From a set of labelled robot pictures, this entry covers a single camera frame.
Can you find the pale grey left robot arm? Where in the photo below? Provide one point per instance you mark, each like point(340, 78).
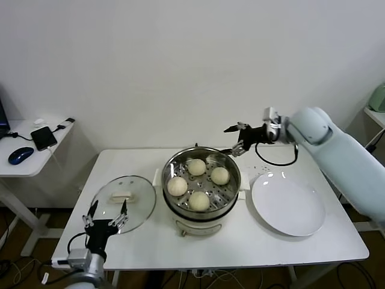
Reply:
point(96, 268)

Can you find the round glass pot lid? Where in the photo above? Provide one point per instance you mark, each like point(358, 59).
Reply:
point(138, 207)

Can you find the white steamed baozi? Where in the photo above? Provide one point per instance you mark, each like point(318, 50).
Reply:
point(199, 201)
point(196, 167)
point(220, 175)
point(177, 186)

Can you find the white rounded desk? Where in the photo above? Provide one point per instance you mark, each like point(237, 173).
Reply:
point(18, 170)

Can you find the black smartphone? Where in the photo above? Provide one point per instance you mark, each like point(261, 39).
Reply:
point(44, 138)

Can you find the perforated steel steamer basket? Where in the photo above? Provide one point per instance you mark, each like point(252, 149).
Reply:
point(173, 168)

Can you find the white earbuds case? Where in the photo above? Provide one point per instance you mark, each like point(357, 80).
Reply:
point(38, 122)

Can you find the blue computer mouse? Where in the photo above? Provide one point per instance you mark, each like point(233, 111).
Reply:
point(21, 155)

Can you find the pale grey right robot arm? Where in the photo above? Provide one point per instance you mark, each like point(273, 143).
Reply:
point(346, 156)

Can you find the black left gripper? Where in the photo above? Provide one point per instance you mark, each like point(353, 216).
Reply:
point(97, 233)

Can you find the pale green appliance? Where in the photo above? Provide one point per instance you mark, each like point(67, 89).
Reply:
point(378, 99)

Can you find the white small table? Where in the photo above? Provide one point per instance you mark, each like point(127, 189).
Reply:
point(377, 119)

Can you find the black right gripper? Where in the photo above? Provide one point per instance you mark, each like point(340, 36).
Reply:
point(255, 135)

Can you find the white power strip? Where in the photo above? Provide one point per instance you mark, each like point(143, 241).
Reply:
point(203, 273)

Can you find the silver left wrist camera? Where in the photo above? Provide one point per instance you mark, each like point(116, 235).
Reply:
point(79, 257)

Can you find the white electric cooking pot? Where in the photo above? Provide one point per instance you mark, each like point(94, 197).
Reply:
point(204, 224)

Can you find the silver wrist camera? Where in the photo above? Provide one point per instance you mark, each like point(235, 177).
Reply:
point(79, 257)
point(270, 114)

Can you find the white round plate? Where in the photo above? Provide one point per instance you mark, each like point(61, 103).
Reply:
point(282, 207)

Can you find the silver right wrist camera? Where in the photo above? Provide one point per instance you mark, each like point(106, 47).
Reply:
point(270, 114)

